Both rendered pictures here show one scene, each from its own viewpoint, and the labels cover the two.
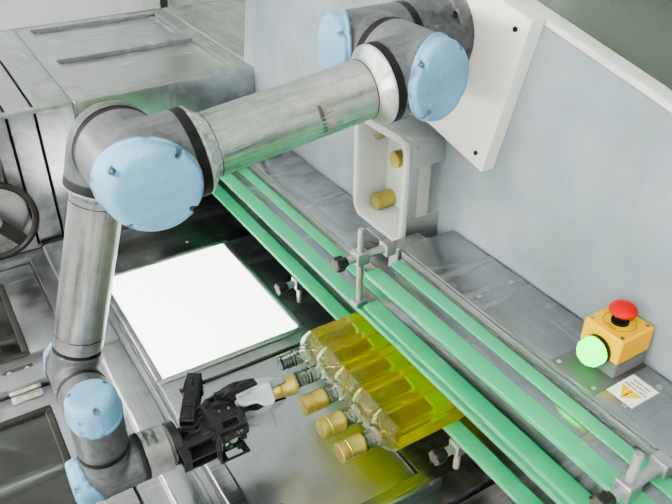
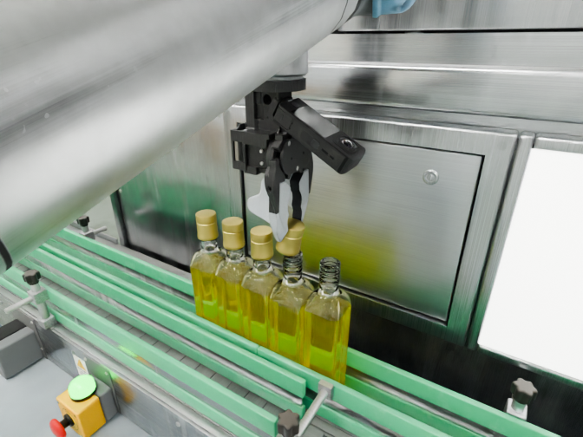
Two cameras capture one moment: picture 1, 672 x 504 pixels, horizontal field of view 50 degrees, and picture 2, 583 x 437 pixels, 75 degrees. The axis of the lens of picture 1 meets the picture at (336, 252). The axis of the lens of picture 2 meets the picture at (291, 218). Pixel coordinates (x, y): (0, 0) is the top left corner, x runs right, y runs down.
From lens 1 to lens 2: 1.17 m
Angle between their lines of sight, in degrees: 74
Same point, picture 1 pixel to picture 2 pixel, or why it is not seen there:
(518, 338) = (130, 384)
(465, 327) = (169, 381)
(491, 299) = (172, 423)
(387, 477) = not seen: hidden behind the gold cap
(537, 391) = (107, 341)
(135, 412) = (496, 79)
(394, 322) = (263, 372)
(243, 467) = not seen: hidden behind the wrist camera
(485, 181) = not seen: outside the picture
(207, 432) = (254, 123)
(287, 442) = (327, 204)
